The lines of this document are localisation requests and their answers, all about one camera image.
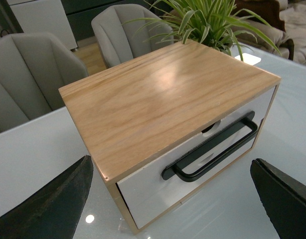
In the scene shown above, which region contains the white drawer with black handle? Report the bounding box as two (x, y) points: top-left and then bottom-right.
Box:
(117, 88), (275, 229)

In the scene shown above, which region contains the wooden drawer cabinet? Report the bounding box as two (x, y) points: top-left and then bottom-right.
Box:
(59, 41), (281, 234)

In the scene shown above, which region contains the spider plant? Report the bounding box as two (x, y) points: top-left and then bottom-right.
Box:
(134, 0), (280, 55)

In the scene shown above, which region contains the grey armchair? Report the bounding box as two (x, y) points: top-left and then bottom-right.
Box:
(0, 32), (88, 132)
(91, 4), (174, 68)

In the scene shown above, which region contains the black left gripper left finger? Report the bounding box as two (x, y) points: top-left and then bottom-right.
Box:
(0, 155), (94, 239)

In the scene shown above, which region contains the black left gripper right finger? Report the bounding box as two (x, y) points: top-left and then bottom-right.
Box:
(250, 158), (306, 239)

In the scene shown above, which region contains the white cabinet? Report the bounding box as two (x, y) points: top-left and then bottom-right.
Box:
(7, 0), (78, 50)

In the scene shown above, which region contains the brown sofa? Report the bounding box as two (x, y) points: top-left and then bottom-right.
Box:
(233, 0), (306, 65)

